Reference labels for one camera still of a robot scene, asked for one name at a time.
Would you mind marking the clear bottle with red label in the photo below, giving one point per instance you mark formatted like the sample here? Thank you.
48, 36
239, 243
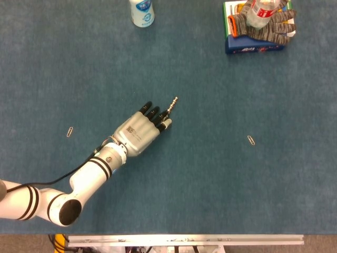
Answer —
259, 15

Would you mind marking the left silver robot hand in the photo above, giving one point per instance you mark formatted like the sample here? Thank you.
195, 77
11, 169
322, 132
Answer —
137, 134

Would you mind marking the paperclip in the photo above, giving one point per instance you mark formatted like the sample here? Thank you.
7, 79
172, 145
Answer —
69, 132
251, 140

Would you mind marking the white yogurt drink bottle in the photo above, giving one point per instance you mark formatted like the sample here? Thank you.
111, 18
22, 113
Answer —
142, 15

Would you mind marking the dark blue carton box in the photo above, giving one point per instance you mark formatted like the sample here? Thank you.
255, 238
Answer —
237, 44

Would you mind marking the grey striped knit glove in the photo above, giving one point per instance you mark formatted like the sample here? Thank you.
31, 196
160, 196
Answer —
273, 31

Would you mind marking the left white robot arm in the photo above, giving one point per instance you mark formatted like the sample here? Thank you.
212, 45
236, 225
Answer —
89, 176

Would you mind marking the metal magnetic bar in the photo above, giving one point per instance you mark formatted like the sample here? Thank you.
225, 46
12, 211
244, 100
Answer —
173, 103

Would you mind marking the yellow robot base part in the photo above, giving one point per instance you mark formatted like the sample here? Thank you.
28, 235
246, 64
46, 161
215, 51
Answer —
61, 238

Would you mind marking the aluminium profile rail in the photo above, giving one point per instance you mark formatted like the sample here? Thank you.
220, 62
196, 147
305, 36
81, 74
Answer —
184, 240

